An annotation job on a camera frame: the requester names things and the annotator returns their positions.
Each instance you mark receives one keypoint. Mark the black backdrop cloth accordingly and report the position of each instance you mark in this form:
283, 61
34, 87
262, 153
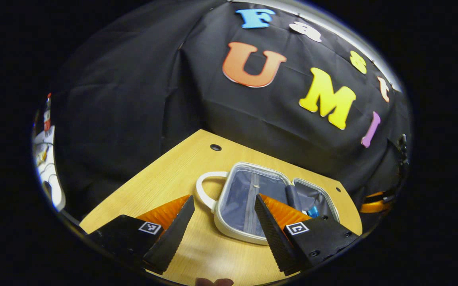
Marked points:
153, 99

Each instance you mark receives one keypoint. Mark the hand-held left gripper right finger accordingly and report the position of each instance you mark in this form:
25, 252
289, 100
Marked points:
276, 238

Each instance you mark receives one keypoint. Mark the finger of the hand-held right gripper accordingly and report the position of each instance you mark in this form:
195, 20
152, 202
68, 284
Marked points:
374, 206
374, 194

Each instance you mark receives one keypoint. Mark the blue-green skincare bottle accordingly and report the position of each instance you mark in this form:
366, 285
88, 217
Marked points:
313, 211

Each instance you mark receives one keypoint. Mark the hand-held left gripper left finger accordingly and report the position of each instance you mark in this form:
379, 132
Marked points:
171, 240

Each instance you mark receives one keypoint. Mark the white suitcase with grey lining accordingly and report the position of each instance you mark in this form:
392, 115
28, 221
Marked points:
241, 198

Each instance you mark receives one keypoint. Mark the white side table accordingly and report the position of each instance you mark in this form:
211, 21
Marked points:
56, 190

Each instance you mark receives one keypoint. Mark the red-capped plastic bottle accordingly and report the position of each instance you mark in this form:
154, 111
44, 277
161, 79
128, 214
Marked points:
47, 119

